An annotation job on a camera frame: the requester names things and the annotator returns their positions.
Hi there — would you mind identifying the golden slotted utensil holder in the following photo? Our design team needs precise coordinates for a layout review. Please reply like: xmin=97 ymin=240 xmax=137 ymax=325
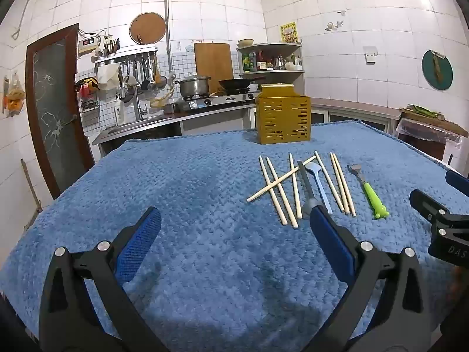
xmin=254 ymin=84 xmax=312 ymax=145

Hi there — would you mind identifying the yellow wall sticker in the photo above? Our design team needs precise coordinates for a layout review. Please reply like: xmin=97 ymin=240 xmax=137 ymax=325
xmin=280 ymin=22 xmax=297 ymax=43

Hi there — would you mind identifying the vertical wall pipe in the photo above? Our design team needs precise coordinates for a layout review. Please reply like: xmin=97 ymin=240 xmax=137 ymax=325
xmin=164 ymin=0 xmax=174 ymax=74

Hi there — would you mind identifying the blue knitted blanket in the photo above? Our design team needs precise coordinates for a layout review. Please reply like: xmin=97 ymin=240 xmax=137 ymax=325
xmin=0 ymin=119 xmax=469 ymax=352

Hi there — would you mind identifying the steel cooking pot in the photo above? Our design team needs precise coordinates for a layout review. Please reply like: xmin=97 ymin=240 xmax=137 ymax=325
xmin=174 ymin=75 xmax=212 ymax=98

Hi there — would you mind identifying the round green hanging board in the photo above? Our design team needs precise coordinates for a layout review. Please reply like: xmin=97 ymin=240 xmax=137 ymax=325
xmin=421 ymin=49 xmax=453 ymax=90

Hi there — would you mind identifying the black ladle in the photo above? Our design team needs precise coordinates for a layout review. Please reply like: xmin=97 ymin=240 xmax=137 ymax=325
xmin=139 ymin=55 xmax=152 ymax=92

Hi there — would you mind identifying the white hanging cloth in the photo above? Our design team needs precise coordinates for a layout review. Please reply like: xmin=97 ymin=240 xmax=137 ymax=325
xmin=96 ymin=64 xmax=121 ymax=92

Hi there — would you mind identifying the wall utensil rack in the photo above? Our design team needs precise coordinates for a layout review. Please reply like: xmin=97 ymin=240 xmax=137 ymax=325
xmin=94 ymin=46 xmax=159 ymax=67

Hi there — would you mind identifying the orange hanging bag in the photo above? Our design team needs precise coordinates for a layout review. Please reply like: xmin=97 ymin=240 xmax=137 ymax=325
xmin=4 ymin=75 xmax=26 ymax=118

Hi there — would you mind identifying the wall hook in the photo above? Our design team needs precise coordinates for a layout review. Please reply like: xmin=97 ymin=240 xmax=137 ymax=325
xmin=325 ymin=12 xmax=347 ymax=32

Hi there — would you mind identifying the steel gas stove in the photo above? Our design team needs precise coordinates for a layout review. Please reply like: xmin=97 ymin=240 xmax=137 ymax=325
xmin=176 ymin=91 xmax=261 ymax=111

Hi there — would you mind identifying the row of condiment bottles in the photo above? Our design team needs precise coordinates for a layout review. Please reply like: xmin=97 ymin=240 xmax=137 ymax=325
xmin=242 ymin=49 xmax=275 ymax=72

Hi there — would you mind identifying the grey corner shelf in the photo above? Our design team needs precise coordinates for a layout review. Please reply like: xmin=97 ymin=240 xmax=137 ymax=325
xmin=236 ymin=42 xmax=305 ymax=90

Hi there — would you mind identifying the wooden cutting board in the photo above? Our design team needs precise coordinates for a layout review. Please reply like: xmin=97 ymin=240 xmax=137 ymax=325
xmin=193 ymin=43 xmax=235 ymax=86

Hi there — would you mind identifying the round wooden wall board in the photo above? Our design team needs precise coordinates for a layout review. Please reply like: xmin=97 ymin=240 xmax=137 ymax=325
xmin=129 ymin=12 xmax=167 ymax=45

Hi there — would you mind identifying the steel faucet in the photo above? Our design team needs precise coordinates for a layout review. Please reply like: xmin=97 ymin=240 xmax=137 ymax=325
xmin=117 ymin=77 xmax=148 ymax=121

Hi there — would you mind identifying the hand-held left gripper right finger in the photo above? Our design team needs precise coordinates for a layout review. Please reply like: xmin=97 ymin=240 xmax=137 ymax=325
xmin=304 ymin=205 xmax=433 ymax=352

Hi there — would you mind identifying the clear plastic sheet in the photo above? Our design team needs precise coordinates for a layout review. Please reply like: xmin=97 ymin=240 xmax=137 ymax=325
xmin=395 ymin=118 xmax=461 ymax=144

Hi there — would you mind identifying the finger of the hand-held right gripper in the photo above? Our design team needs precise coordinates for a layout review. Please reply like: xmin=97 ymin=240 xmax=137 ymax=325
xmin=409 ymin=189 xmax=451 ymax=225
xmin=446 ymin=170 xmax=469 ymax=198

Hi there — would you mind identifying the black wok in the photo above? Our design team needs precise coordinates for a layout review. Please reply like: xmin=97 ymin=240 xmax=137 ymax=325
xmin=219 ymin=76 xmax=265 ymax=92

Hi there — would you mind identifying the yellow hose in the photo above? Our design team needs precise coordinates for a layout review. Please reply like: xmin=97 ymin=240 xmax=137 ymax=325
xmin=149 ymin=87 xmax=174 ymax=110

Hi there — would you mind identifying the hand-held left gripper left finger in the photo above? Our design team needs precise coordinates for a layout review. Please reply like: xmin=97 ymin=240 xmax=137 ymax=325
xmin=38 ymin=206 xmax=173 ymax=352

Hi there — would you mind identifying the wooden handled skimmer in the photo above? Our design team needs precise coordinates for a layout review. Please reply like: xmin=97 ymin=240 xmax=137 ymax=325
xmin=153 ymin=54 xmax=168 ymax=89

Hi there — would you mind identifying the brown door with frosted glass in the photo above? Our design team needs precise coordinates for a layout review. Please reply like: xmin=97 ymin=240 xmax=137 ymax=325
xmin=25 ymin=23 xmax=96 ymax=199

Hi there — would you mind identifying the steel kitchen counter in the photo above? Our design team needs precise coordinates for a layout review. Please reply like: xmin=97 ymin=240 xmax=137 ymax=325
xmin=91 ymin=103 xmax=257 ymax=146

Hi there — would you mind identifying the light blue plastic spoon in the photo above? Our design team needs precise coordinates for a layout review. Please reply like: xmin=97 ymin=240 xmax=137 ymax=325
xmin=307 ymin=164 xmax=333 ymax=215

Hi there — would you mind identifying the grey metal fork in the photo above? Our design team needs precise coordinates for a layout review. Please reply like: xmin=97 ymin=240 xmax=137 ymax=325
xmin=297 ymin=160 xmax=319 ymax=215

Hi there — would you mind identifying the wooden board with vegetables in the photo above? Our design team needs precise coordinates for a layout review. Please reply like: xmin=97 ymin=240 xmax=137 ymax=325
xmin=399 ymin=104 xmax=469 ymax=138

